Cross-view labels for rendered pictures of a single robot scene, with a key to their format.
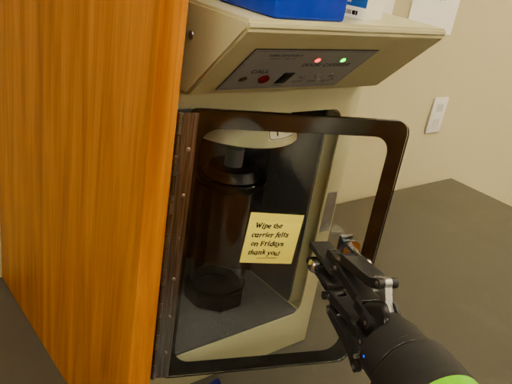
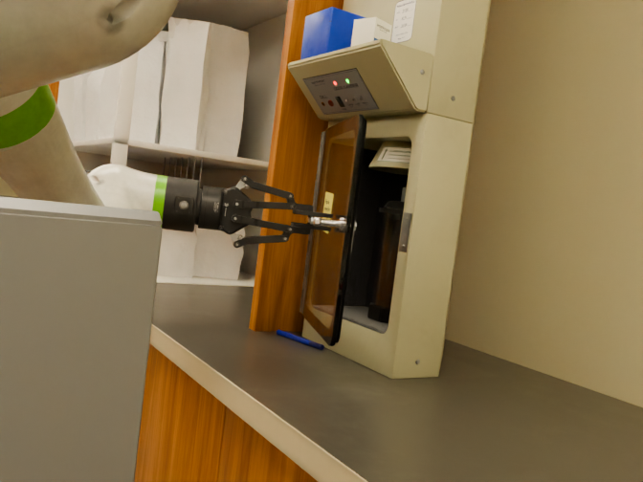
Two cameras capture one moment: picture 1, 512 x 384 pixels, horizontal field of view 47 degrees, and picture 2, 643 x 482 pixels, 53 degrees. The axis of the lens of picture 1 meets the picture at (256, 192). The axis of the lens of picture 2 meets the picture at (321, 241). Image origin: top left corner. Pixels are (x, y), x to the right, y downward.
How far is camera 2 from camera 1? 1.58 m
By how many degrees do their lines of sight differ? 97
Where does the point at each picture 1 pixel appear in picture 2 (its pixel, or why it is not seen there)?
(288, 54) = (317, 80)
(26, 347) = not seen: hidden behind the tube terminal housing
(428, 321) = (467, 439)
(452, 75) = not seen: outside the picture
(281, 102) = (372, 129)
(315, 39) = (314, 66)
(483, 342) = (439, 460)
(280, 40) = (303, 71)
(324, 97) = (398, 126)
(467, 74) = not seen: outside the picture
